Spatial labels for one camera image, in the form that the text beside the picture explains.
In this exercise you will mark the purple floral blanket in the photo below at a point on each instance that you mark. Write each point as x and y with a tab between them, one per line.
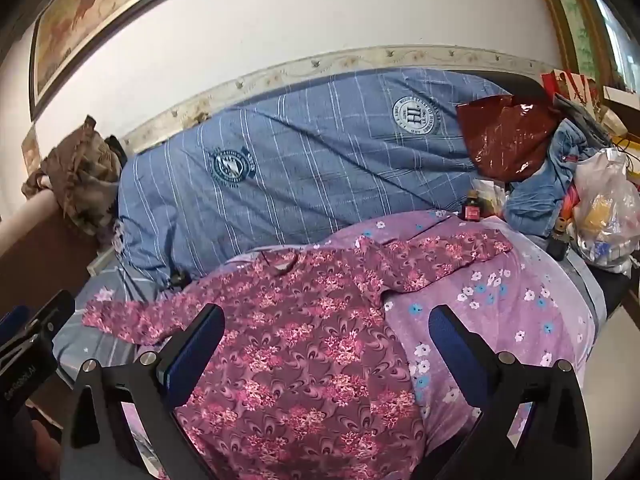
500	300

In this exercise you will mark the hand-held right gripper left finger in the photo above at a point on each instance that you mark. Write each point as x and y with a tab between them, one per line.
197	347

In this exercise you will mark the wooden window frame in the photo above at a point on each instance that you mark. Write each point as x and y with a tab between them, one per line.
565	10

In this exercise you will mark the framed wall painting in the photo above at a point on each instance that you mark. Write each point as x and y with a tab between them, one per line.
90	10

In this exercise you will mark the dark bottle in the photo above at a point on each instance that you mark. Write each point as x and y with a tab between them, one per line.
557	242

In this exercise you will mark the white slat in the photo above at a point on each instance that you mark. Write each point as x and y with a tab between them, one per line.
102	264

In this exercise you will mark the white plastic bag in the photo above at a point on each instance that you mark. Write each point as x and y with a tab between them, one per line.
605	210

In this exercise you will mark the small red-label bottle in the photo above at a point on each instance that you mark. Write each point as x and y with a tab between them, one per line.
471	208

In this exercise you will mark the wooden headboard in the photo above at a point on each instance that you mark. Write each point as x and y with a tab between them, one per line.
45	260

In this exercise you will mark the person's left hand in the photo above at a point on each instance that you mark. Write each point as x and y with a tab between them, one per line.
47	452

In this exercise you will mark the brown patterned cloth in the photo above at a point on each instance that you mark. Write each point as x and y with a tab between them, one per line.
80	170

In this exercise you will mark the blue plaid quilt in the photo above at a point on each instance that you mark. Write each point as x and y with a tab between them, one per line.
325	160

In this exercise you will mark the red plastic bag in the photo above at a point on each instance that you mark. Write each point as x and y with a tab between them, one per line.
505	135

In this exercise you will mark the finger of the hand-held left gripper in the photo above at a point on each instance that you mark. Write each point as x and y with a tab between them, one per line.
50	312
11	324

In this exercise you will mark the maroon pink floral shirt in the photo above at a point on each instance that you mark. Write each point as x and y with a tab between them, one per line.
300	360

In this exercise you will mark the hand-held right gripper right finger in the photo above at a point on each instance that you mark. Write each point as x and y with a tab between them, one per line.
450	342

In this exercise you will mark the red gift bag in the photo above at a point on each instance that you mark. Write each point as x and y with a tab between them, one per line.
570	85

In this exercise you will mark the blue jeans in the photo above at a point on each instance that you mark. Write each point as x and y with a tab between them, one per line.
540	190

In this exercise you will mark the clear plastic packet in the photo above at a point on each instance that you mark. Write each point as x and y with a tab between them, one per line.
492	197

